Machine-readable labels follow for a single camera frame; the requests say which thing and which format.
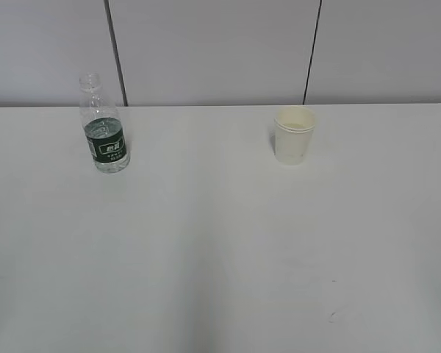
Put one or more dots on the white paper cup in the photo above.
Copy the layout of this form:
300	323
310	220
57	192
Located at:
294	127

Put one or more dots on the clear water bottle green label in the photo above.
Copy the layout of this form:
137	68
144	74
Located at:
102	126

